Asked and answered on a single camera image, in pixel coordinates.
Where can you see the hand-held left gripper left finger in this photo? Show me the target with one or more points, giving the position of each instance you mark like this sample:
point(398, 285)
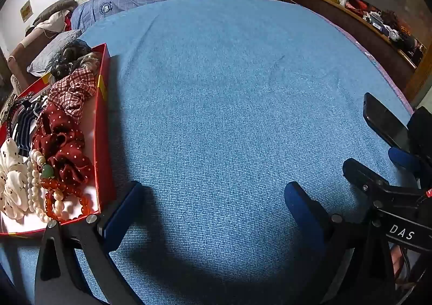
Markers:
point(121, 214)

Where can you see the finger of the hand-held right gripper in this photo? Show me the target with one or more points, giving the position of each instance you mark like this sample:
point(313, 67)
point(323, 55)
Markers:
point(364, 178)
point(384, 122)

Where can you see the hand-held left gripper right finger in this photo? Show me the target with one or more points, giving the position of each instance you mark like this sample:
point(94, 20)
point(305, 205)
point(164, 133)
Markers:
point(303, 214)

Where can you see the red cardboard box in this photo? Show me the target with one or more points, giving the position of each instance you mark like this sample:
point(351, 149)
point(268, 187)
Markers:
point(103, 143)

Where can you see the red polka-dot bow scrunchie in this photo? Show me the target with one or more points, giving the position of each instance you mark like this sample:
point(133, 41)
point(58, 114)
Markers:
point(60, 143)

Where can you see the navy striped scrunchie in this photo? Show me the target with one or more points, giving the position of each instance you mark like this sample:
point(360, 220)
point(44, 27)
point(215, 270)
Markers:
point(22, 129)

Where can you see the person's right hand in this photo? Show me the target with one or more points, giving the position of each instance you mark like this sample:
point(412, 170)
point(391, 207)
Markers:
point(397, 263)

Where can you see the green jade pendant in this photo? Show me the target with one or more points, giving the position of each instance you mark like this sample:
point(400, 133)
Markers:
point(47, 171)

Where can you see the clutter of small shelf goods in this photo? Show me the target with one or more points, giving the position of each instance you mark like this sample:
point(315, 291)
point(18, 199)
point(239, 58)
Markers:
point(388, 25)

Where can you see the brown wooden shelf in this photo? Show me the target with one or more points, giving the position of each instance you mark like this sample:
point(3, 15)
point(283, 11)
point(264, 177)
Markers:
point(354, 28)

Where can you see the white polka-dot scrunchie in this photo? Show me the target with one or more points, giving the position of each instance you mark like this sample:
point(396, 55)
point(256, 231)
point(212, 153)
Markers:
point(13, 176)

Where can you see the red checkered scrunchie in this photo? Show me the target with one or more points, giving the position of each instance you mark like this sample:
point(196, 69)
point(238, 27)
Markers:
point(74, 89)

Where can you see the blue bed sheet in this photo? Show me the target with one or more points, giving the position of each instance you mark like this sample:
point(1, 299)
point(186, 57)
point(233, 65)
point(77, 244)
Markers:
point(219, 89)

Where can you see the beige floral scrunchie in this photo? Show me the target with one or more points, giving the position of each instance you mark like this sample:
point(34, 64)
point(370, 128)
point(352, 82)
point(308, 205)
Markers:
point(89, 59)

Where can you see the grey pillow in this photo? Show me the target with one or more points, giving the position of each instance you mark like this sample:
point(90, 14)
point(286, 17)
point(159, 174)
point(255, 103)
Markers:
point(54, 48)

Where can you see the brown headboard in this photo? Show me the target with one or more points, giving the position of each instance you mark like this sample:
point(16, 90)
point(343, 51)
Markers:
point(23, 52)

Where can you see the pile of clothes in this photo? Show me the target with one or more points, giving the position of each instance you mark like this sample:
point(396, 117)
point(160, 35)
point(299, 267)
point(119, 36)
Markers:
point(54, 15)

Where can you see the yellow wall sign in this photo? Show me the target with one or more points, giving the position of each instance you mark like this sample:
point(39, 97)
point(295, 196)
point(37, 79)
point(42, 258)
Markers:
point(26, 11)

